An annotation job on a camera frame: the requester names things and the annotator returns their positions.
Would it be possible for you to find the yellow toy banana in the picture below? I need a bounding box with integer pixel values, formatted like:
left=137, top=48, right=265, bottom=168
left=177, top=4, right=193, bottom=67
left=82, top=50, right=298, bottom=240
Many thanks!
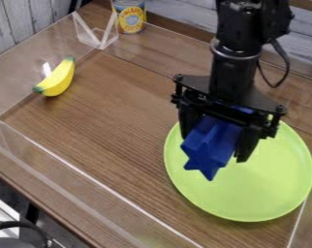
left=31, top=56, right=75, bottom=97

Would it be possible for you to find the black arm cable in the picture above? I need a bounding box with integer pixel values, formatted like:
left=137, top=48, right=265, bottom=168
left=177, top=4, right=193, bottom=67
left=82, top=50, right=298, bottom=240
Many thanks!
left=255, top=38, right=291, bottom=89

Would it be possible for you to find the green round plate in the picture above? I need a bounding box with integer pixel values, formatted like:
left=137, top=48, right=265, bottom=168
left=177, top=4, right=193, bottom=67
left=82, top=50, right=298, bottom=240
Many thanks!
left=164, top=123, right=312, bottom=222

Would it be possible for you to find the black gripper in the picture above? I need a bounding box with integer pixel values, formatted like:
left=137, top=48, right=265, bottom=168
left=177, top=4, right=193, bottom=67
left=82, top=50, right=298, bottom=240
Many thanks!
left=172, top=74, right=287, bottom=163

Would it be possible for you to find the black cable bottom left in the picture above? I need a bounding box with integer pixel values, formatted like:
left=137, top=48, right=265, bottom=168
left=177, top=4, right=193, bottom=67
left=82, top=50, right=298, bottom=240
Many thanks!
left=0, top=221, right=55, bottom=248

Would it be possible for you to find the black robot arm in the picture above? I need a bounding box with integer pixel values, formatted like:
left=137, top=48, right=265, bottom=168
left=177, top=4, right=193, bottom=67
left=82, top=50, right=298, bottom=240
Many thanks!
left=172, top=0, right=291, bottom=163

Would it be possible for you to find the clear acrylic corner bracket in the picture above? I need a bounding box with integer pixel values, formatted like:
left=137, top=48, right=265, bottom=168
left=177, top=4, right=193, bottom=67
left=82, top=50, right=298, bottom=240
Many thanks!
left=71, top=12, right=118, bottom=50

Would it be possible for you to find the yellow blue labelled can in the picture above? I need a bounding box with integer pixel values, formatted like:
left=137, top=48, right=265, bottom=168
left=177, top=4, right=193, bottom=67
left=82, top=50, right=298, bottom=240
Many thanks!
left=111, top=0, right=145, bottom=34

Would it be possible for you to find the blue star-shaped block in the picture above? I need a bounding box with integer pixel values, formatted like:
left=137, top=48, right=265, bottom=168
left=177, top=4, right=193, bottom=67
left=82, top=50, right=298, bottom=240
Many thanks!
left=180, top=115, right=243, bottom=181

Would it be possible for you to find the clear acrylic front wall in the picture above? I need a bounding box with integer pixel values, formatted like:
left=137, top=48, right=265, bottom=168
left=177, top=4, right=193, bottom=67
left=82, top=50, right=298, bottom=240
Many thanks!
left=0, top=120, right=203, bottom=248

